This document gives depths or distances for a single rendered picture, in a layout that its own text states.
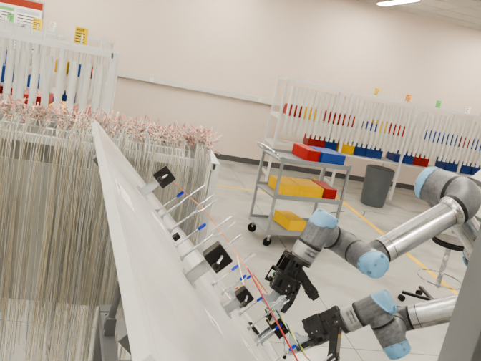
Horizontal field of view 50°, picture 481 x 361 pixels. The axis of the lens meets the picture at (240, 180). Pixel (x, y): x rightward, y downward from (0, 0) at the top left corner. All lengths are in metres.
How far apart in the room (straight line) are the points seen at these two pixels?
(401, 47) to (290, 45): 2.19
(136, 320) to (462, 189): 1.29
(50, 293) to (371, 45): 8.80
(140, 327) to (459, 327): 0.28
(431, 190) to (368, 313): 0.44
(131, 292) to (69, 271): 1.60
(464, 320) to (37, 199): 1.78
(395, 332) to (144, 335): 1.19
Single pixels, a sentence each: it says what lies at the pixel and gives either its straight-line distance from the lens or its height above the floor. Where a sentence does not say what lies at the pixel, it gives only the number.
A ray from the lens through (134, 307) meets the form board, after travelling 0.54.
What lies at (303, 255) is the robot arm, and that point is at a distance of 1.51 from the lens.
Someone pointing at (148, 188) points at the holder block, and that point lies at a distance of 1.30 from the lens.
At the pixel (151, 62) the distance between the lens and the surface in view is 9.43.
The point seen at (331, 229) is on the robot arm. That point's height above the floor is 1.43.
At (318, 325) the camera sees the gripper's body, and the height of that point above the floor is 1.14.
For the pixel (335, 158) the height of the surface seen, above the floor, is 1.03.
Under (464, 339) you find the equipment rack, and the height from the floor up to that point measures 1.66.
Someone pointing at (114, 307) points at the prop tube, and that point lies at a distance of 1.60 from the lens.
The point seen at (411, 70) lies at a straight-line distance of 10.70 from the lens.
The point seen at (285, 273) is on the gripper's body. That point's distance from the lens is 1.53.
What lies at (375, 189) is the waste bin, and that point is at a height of 0.30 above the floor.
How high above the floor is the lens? 1.85
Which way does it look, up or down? 13 degrees down
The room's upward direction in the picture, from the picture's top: 12 degrees clockwise
